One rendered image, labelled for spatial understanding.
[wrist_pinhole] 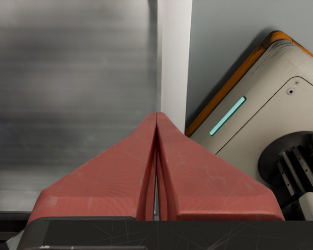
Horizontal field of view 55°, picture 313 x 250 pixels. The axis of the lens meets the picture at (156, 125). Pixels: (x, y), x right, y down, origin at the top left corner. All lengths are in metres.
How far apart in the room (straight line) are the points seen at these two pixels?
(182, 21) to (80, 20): 0.09
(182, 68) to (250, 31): 0.96
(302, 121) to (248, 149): 0.21
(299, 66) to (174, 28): 0.79
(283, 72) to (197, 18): 0.38
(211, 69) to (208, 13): 0.23
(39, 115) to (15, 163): 0.08
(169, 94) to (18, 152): 0.19
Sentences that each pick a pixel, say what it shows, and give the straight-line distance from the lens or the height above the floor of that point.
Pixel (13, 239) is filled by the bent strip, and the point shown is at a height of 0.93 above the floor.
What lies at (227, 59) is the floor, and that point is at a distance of 1.27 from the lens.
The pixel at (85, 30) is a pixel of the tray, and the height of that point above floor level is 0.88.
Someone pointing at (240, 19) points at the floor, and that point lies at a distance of 1.23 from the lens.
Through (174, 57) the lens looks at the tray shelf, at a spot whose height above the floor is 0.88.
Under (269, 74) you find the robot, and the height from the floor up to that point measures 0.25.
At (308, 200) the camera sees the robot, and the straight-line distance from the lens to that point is 0.77.
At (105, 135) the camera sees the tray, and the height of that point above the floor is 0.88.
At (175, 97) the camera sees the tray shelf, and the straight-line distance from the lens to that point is 0.31.
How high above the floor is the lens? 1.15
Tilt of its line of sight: 56 degrees down
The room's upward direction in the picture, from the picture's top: 178 degrees counter-clockwise
